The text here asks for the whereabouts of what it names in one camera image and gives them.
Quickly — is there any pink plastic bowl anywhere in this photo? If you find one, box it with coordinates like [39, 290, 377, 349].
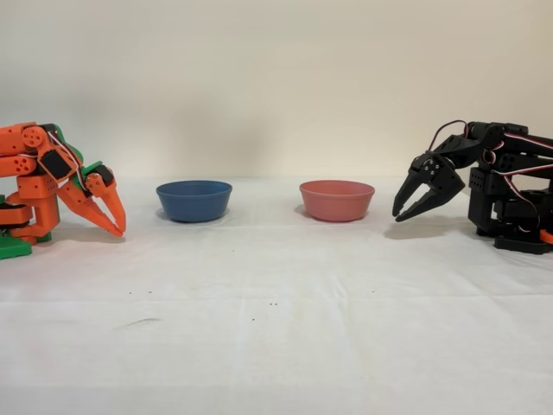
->
[299, 180, 376, 223]

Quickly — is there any blue plastic bowl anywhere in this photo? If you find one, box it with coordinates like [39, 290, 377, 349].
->
[156, 180, 233, 223]

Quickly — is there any white tablecloth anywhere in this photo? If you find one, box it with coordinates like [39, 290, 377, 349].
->
[0, 176, 553, 415]

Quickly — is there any red white black servo cable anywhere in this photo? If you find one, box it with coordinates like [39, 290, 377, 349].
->
[431, 119, 553, 234]

